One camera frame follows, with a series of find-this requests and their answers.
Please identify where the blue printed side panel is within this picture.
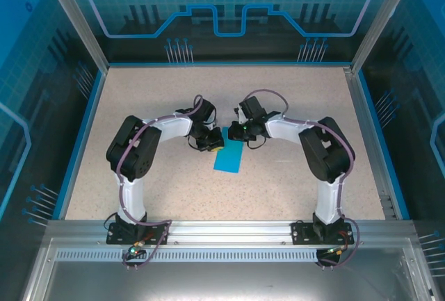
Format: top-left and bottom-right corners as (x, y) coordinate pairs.
(359, 0), (445, 301)
(0, 0), (105, 301)

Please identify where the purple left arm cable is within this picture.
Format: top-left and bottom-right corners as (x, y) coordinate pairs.
(116, 94), (173, 270)

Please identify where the aluminium side rail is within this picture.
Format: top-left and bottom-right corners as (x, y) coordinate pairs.
(342, 66), (399, 220)

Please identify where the lit cable connector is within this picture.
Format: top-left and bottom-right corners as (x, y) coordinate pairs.
(127, 241), (146, 257)
(325, 245), (350, 257)

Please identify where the aluminium frame post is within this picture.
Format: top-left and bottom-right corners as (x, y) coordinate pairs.
(350, 0), (420, 72)
(38, 0), (111, 72)

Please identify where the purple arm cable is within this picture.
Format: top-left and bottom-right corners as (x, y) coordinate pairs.
(241, 88), (362, 270)
(116, 94), (173, 270)

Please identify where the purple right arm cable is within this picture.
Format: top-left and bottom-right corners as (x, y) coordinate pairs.
(241, 88), (362, 270)

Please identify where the aluminium mounting rail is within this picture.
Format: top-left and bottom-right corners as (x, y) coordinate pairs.
(47, 220), (416, 246)

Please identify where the slotted grey cable duct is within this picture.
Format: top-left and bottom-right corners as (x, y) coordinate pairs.
(55, 249), (327, 261)

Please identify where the blue paper sheet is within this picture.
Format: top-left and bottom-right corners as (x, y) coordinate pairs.
(212, 126), (245, 174)

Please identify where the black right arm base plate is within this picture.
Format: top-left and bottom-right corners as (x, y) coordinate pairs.
(291, 220), (355, 246)

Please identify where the grey metal tray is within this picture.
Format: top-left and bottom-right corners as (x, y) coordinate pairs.
(21, 238), (437, 301)

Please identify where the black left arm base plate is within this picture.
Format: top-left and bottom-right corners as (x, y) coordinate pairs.
(106, 222), (170, 246)

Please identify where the blue table border strip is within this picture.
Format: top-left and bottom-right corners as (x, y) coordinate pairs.
(57, 70), (107, 220)
(357, 70), (411, 220)

